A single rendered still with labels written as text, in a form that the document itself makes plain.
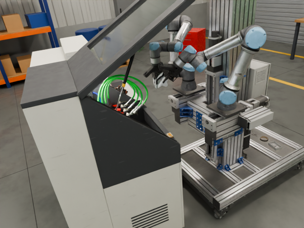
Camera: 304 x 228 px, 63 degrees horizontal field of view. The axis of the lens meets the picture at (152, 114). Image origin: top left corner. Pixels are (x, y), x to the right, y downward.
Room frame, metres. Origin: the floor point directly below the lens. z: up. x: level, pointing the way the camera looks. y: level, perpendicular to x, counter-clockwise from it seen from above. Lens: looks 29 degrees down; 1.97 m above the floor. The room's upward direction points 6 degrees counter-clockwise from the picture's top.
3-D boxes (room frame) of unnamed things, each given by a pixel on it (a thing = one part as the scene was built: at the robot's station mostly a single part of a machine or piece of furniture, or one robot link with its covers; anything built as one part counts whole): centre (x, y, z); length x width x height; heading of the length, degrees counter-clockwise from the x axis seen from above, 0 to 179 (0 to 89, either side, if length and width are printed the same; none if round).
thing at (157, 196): (1.64, 0.21, 0.39); 0.70 x 0.58 x 0.79; 19
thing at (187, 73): (2.16, -0.37, 1.20); 0.13 x 0.12 x 0.14; 63
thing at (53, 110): (1.83, 0.73, 0.75); 1.40 x 0.28 x 1.50; 19
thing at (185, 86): (2.16, -0.37, 1.09); 0.15 x 0.15 x 0.10
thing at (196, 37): (5.95, -1.04, 0.43); 0.70 x 0.46 x 0.86; 51
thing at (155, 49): (1.86, -0.07, 1.51); 0.09 x 0.08 x 0.11; 153
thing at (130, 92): (2.36, 0.27, 0.96); 0.70 x 0.22 x 0.03; 19
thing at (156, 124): (1.72, -0.04, 0.87); 0.62 x 0.04 x 0.16; 19
